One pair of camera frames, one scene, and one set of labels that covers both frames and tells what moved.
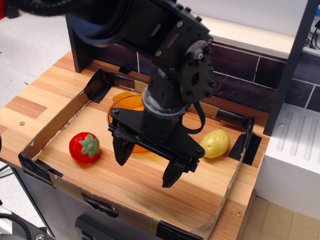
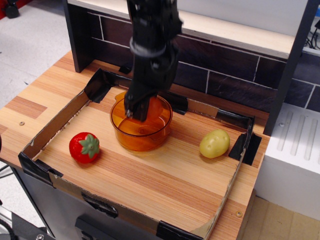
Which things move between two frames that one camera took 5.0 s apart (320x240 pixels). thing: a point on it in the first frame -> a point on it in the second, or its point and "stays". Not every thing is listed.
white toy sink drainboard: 289,176 stays
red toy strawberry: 84,147 stays
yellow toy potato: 215,143 stays
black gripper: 158,129 -> 155,65
